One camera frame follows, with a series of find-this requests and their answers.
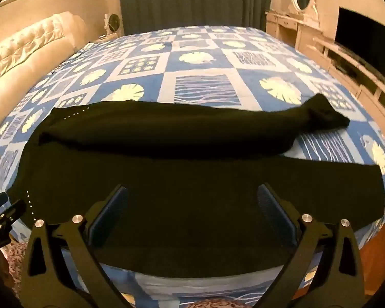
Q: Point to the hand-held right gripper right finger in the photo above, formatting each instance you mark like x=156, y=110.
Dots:
x=276, y=212

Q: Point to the dark curtain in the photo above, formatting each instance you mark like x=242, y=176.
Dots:
x=192, y=0

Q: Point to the brown floral patterned cloth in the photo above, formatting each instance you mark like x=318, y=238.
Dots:
x=14, y=256

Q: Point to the cream vanity dresser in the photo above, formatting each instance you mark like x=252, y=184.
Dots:
x=285, y=29

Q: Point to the small round fan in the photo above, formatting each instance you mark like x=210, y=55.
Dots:
x=113, y=21

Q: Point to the cream tufted headboard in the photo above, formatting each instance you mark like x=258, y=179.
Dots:
x=25, y=48

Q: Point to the black pants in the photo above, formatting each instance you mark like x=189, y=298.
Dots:
x=179, y=199

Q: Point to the black flat-screen television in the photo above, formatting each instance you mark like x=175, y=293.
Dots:
x=362, y=38

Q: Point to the blue patterned bedsheet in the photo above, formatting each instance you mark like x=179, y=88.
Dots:
x=211, y=57

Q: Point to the cream television console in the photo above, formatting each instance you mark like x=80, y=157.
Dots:
x=372, y=83

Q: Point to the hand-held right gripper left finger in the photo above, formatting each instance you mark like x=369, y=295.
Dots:
x=109, y=212

